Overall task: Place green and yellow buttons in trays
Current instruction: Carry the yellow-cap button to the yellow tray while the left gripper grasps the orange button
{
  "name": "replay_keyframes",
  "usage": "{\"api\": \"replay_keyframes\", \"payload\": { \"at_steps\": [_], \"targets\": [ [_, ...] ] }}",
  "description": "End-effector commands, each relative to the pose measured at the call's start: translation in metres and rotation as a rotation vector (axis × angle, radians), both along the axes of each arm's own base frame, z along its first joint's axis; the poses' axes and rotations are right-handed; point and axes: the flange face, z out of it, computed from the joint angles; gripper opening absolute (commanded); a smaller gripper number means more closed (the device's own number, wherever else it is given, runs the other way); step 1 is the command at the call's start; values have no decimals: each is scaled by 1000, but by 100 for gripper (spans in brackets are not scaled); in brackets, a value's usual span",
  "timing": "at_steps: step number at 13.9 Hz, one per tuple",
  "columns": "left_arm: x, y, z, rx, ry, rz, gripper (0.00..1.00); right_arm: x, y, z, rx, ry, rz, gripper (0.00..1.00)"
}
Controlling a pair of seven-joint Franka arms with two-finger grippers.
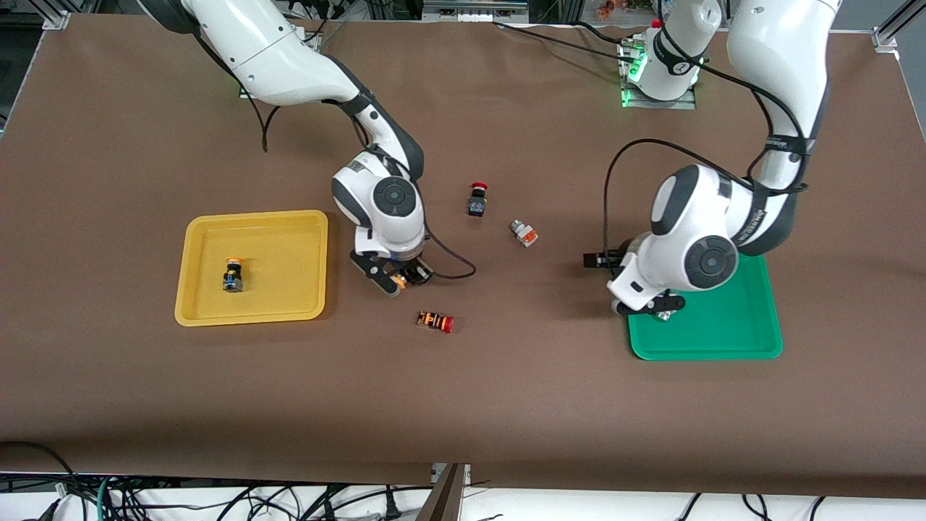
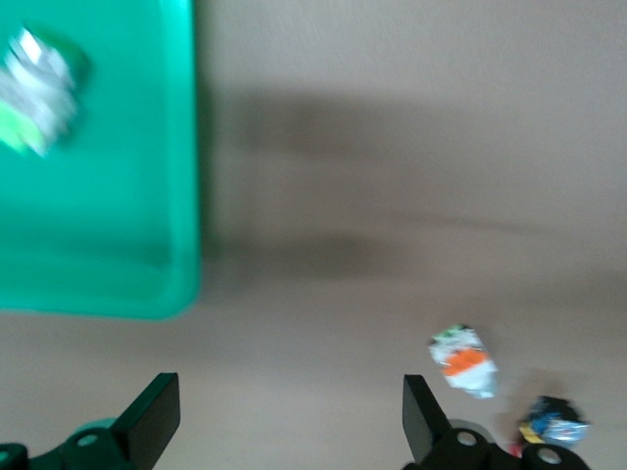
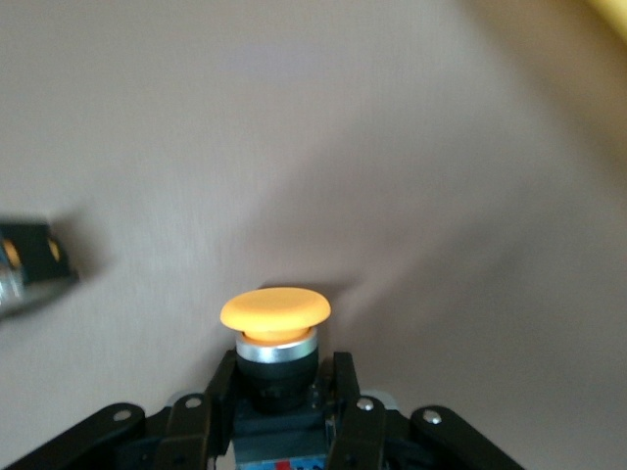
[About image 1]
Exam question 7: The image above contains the yellow button with black body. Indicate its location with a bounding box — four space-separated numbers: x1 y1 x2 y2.
393 262 436 292

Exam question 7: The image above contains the green plastic tray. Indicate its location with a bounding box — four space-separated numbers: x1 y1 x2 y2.
627 253 784 361

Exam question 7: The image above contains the yellow plastic tray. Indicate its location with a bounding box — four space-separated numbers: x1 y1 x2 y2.
174 210 329 327

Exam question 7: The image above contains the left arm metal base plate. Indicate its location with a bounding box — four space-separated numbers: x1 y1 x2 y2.
617 36 699 111

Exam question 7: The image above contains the white table edge bracket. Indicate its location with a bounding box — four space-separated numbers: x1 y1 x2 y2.
430 463 472 486

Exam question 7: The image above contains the brown table support post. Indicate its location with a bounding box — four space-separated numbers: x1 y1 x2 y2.
416 463 467 521

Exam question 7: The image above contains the black cable across table edge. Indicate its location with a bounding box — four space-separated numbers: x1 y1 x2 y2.
494 22 634 59

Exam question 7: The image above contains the black floor cable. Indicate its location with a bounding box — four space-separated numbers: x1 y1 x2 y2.
0 441 77 501

